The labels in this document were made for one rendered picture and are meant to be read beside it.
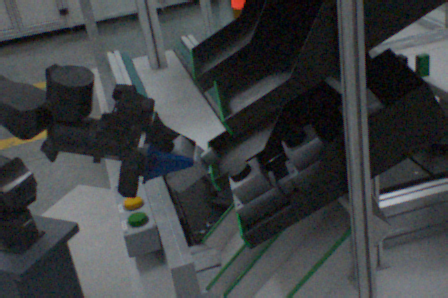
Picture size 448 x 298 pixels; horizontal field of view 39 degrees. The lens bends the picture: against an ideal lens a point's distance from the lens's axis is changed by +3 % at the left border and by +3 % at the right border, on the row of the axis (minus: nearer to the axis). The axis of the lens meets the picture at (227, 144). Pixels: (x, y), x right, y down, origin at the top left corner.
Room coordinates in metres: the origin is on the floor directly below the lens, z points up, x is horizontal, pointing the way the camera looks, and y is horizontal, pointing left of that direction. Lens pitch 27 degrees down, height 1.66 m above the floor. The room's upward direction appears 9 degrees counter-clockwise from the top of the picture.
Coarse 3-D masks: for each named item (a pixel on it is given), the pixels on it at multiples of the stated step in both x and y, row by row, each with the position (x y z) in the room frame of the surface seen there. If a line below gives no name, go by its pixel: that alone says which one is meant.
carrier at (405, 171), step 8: (408, 160) 1.15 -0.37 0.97; (392, 168) 1.13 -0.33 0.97; (400, 168) 1.12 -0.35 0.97; (408, 168) 1.12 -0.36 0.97; (416, 168) 1.11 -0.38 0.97; (384, 176) 1.10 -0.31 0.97; (392, 176) 1.09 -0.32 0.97; (400, 176) 1.09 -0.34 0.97; (408, 176) 1.09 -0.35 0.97; (416, 176) 1.08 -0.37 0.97; (424, 176) 1.08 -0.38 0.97; (384, 184) 1.07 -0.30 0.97; (392, 184) 1.06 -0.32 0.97; (400, 184) 1.06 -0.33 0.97; (408, 184) 1.07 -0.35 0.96; (384, 192) 1.06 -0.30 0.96
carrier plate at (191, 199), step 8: (208, 176) 1.22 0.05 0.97; (192, 184) 1.19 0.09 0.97; (200, 184) 1.19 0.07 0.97; (176, 192) 1.17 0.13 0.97; (184, 192) 1.16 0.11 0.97; (192, 192) 1.16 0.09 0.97; (200, 192) 1.15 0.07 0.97; (184, 200) 1.13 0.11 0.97; (192, 200) 1.13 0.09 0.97; (200, 200) 1.12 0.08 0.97; (184, 208) 1.10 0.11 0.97; (192, 208) 1.09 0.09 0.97; (200, 208) 1.09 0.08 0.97; (208, 208) 1.08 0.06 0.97; (184, 216) 1.09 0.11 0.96; (192, 216) 1.06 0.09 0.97; (200, 216) 1.06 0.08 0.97; (208, 216) 1.06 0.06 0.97; (216, 216) 1.05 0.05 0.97; (192, 224) 1.04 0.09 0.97; (200, 224) 1.03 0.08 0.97; (192, 232) 1.01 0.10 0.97; (200, 232) 1.00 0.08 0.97; (200, 240) 0.98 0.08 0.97
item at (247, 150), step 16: (304, 96) 0.78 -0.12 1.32; (272, 112) 0.91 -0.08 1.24; (288, 112) 0.78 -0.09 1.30; (256, 128) 0.90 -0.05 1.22; (272, 128) 0.79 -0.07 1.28; (288, 128) 0.78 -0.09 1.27; (208, 144) 0.90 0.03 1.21; (224, 144) 0.91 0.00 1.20; (240, 144) 0.88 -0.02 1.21; (256, 144) 0.85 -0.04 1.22; (272, 144) 0.78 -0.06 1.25; (224, 160) 0.86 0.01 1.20; (240, 160) 0.83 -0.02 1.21; (224, 176) 0.78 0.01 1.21
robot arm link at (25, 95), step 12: (0, 84) 0.90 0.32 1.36; (12, 84) 0.90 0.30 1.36; (24, 84) 0.91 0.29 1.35; (0, 96) 0.87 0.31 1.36; (12, 96) 0.87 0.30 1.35; (24, 96) 0.88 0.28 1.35; (36, 96) 0.88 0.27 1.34; (0, 108) 0.87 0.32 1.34; (12, 108) 0.85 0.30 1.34; (24, 108) 0.85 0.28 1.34; (0, 120) 0.87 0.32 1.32; (48, 120) 0.86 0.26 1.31; (36, 132) 0.85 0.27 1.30
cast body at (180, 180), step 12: (168, 144) 0.83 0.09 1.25; (180, 144) 0.83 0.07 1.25; (192, 156) 0.83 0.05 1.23; (204, 156) 0.83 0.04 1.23; (216, 156) 0.83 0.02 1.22; (192, 168) 0.82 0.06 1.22; (204, 168) 0.81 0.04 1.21; (168, 180) 0.82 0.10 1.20; (180, 180) 0.82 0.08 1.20; (192, 180) 0.82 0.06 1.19; (180, 192) 0.82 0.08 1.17
